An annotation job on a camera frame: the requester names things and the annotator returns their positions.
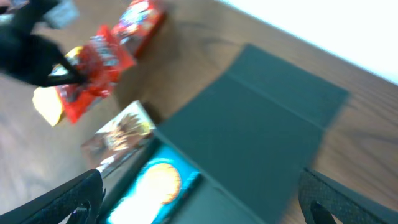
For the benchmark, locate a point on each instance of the teal coconut cookies box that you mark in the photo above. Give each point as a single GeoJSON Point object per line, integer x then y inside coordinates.
{"type": "Point", "coordinates": [162, 183]}

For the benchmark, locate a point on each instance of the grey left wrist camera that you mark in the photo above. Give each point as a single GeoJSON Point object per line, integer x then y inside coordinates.
{"type": "Point", "coordinates": [63, 14]}

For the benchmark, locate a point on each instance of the red Hello Panda box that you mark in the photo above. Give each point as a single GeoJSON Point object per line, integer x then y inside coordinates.
{"type": "Point", "coordinates": [138, 24]}

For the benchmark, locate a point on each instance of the red Hacks candy bag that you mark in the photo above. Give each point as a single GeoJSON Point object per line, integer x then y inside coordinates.
{"type": "Point", "coordinates": [102, 61]}

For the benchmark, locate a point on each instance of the black container box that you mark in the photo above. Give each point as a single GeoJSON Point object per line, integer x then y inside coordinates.
{"type": "Point", "coordinates": [250, 133]}

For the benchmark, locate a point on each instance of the brown Pocky box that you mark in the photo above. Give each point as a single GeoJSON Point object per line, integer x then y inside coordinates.
{"type": "Point", "coordinates": [119, 139]}

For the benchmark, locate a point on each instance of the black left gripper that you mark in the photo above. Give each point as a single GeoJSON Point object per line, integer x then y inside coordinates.
{"type": "Point", "coordinates": [35, 60]}

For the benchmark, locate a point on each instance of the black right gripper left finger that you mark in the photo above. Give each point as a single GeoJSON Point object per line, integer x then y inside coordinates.
{"type": "Point", "coordinates": [79, 200]}

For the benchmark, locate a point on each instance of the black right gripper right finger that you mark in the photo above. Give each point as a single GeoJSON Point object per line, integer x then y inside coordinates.
{"type": "Point", "coordinates": [323, 200]}

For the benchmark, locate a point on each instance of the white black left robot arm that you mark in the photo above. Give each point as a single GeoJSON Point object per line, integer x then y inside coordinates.
{"type": "Point", "coordinates": [26, 17]}

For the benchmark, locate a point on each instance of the yellow Hacks candy bag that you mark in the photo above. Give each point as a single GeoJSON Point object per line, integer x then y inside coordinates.
{"type": "Point", "coordinates": [48, 104]}

